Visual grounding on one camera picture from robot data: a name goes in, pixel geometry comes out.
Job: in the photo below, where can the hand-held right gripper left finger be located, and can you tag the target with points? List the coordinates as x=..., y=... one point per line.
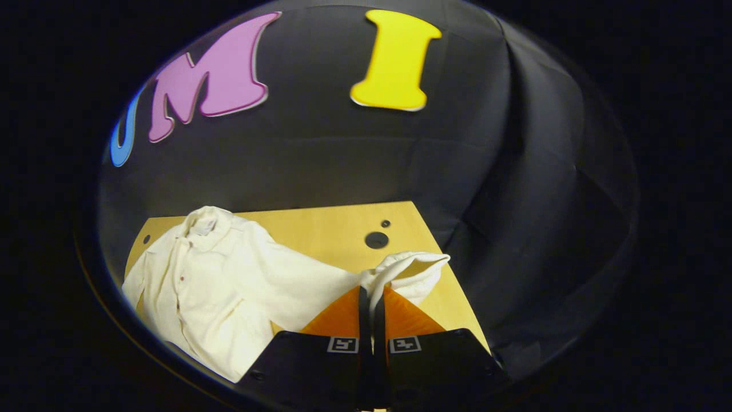
x=320, y=366

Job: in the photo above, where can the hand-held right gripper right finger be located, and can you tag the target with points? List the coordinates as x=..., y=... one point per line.
x=440, y=366

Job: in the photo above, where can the white button shirt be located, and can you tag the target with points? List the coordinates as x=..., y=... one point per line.
x=229, y=286

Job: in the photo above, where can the black backdrop cloth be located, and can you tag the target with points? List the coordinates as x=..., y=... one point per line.
x=354, y=160

